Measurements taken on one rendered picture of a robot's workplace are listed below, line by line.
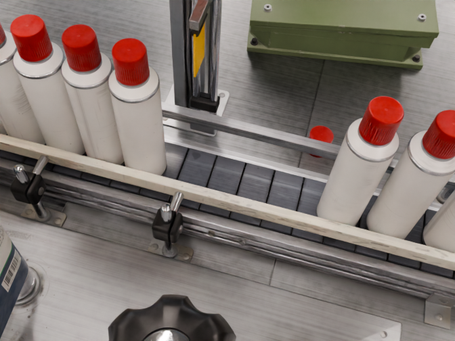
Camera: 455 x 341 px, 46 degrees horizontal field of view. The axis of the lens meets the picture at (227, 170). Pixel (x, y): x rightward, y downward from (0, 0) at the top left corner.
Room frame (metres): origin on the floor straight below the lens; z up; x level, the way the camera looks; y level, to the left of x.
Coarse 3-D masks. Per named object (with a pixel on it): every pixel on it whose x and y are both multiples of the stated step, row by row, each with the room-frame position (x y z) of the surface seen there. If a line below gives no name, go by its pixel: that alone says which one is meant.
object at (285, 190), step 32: (32, 160) 0.36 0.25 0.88; (192, 160) 0.38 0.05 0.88; (224, 160) 0.38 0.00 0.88; (160, 192) 0.33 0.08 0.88; (224, 192) 0.34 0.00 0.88; (256, 192) 0.34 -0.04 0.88; (288, 192) 0.34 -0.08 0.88; (320, 192) 0.35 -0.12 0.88; (256, 224) 0.30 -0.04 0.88; (416, 224) 0.31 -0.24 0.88; (384, 256) 0.27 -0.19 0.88
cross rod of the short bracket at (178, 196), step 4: (176, 192) 0.31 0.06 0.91; (180, 192) 0.31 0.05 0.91; (176, 196) 0.31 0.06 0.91; (180, 196) 0.31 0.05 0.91; (172, 200) 0.30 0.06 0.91; (176, 200) 0.30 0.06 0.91; (180, 200) 0.30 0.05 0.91; (172, 204) 0.30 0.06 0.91; (176, 204) 0.30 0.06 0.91; (180, 204) 0.30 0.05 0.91; (172, 208) 0.29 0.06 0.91; (176, 208) 0.29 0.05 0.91; (176, 212) 0.29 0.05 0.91
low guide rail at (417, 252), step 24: (0, 144) 0.36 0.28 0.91; (24, 144) 0.36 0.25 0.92; (72, 168) 0.34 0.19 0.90; (96, 168) 0.33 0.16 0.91; (120, 168) 0.33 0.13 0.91; (168, 192) 0.32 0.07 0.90; (192, 192) 0.31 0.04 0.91; (216, 192) 0.31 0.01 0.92; (264, 216) 0.29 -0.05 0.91; (288, 216) 0.29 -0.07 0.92; (312, 216) 0.29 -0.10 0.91; (360, 240) 0.27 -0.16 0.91; (384, 240) 0.27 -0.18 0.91; (432, 264) 0.26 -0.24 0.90
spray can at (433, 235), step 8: (448, 200) 0.30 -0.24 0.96; (440, 208) 0.31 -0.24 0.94; (448, 208) 0.29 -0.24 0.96; (440, 216) 0.29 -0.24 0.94; (448, 216) 0.29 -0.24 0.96; (432, 224) 0.30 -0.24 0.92; (440, 224) 0.29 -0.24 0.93; (448, 224) 0.28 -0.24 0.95; (424, 232) 0.30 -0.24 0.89; (432, 232) 0.29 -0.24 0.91; (440, 232) 0.28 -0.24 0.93; (448, 232) 0.28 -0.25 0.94; (424, 240) 0.29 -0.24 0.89; (432, 240) 0.28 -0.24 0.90; (440, 240) 0.28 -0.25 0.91; (448, 240) 0.27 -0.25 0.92; (440, 248) 0.27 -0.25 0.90; (448, 248) 0.27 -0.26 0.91
